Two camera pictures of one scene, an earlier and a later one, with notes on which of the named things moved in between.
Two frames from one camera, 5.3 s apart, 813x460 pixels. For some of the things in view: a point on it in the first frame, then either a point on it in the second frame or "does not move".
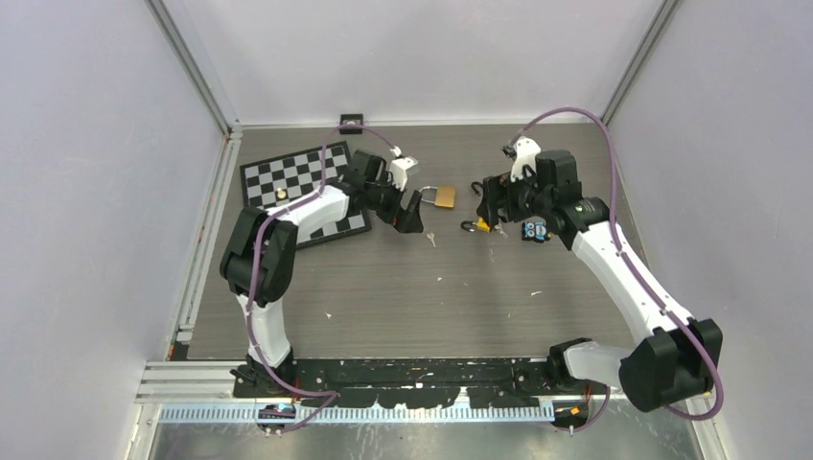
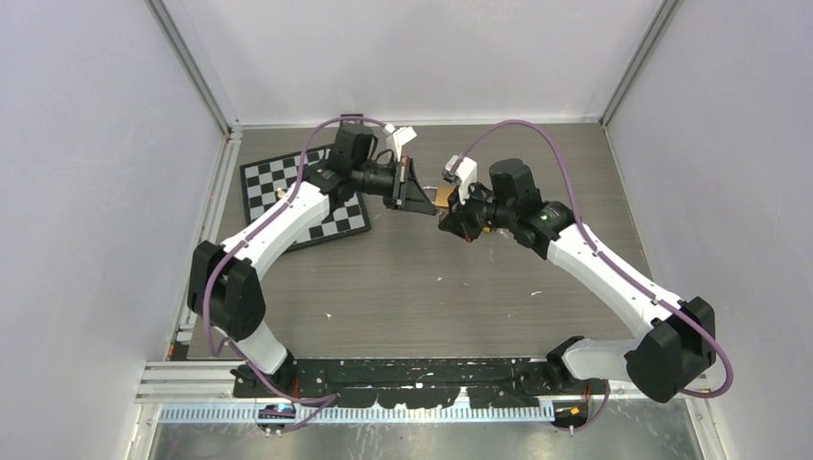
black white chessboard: [280, 179] does not move
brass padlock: [445, 195] does not move
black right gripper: [497, 189] -> [459, 221]
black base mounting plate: [411, 381] does not move
